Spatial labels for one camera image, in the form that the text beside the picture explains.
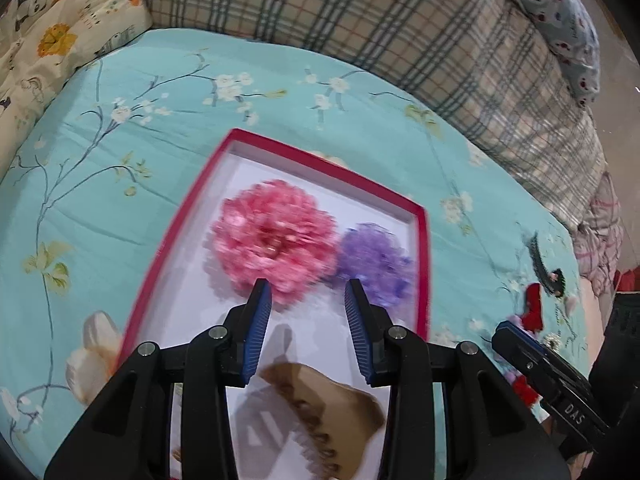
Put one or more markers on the red cardboard box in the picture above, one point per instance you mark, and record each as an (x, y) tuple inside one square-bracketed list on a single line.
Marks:
[(190, 285)]

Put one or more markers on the panda print pillow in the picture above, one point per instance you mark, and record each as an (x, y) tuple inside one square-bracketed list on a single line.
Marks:
[(55, 35)]

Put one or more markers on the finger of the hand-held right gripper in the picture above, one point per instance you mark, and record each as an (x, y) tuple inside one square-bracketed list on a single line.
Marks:
[(530, 360)]

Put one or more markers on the pink checked cloth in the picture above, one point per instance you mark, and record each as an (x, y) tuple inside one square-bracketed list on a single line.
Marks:
[(600, 230)]

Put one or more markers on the red fuzzy scrunchie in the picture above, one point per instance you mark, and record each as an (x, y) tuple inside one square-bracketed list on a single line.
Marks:
[(525, 390)]

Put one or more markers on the tan hair claw clip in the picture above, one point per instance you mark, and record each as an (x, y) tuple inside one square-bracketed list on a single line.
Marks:
[(330, 400)]

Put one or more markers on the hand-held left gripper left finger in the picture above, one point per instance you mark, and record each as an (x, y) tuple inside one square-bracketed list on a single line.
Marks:
[(256, 330)]

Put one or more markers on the plaid quilt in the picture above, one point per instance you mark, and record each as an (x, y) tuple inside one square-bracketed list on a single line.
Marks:
[(375, 20)]

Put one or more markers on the red velvet bow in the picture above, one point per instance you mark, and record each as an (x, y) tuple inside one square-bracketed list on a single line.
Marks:
[(534, 307)]

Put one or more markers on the pink flower scrunchie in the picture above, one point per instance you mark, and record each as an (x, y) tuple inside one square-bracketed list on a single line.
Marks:
[(270, 240)]

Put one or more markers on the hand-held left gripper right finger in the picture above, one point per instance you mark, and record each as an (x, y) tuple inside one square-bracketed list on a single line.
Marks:
[(359, 330)]

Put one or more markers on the blue floral pillow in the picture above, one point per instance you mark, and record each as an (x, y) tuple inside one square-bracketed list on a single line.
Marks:
[(560, 15)]

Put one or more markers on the teal floral bedsheet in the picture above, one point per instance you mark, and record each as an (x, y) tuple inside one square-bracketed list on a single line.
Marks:
[(100, 185)]

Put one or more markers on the purple flower scrunchie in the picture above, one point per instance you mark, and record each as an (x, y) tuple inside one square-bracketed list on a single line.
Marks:
[(375, 260)]

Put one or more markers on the black comb headband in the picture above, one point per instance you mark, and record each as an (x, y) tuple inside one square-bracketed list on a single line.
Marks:
[(542, 262)]

